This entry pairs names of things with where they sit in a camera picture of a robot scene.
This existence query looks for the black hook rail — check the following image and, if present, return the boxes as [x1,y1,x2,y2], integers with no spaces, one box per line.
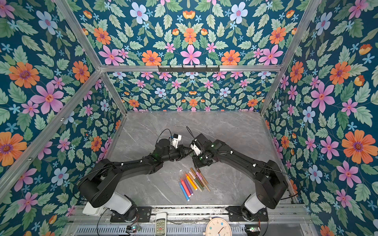
[158,65,221,73]

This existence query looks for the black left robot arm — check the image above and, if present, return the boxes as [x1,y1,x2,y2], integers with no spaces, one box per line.
[76,139,193,222]

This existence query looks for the blue marker pen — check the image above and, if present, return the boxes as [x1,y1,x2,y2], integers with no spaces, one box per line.
[179,182,190,202]

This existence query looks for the orange highlighter pen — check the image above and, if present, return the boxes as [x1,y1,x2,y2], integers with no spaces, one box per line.
[185,174,198,190]

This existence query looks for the purple marker pen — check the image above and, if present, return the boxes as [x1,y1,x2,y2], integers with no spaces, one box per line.
[183,178,194,196]

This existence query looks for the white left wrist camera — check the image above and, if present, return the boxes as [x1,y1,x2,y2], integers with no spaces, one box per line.
[171,134,182,148]

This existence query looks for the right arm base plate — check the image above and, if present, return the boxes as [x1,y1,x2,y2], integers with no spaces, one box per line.
[225,206,269,222]

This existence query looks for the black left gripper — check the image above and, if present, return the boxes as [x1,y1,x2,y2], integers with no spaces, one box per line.
[161,144,194,163]

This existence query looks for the right small circuit board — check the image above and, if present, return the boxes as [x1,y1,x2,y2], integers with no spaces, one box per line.
[245,225,261,236]

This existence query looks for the small circuit board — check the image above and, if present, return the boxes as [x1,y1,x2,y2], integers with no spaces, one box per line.
[126,225,141,234]
[245,225,261,236]

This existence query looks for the white remote control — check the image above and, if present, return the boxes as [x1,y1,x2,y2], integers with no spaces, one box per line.
[155,212,167,236]

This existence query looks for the green pen pink cap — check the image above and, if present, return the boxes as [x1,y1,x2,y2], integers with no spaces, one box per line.
[190,168,204,191]

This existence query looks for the left small circuit board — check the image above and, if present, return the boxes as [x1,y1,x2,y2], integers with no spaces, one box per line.
[126,225,141,234]

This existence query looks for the beige marker pen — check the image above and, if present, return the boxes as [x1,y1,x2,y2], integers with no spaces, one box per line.
[188,171,203,192]

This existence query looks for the brown pen tan cap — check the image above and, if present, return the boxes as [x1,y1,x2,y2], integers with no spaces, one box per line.
[190,168,205,188]

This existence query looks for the tan pen lilac cap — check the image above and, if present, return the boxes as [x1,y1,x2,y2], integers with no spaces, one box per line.
[195,168,211,192]

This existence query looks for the round pink clock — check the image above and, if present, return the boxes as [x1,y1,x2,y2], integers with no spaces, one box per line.
[203,217,232,236]

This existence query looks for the pink marker pen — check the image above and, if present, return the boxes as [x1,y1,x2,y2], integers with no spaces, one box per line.
[180,178,192,197]

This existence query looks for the white power adapter box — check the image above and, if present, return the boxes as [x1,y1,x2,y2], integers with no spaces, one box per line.
[82,203,106,216]

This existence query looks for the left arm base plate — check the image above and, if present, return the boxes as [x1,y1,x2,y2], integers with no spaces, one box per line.
[110,206,152,223]

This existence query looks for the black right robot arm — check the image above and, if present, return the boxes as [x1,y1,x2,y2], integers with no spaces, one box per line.
[190,134,288,221]

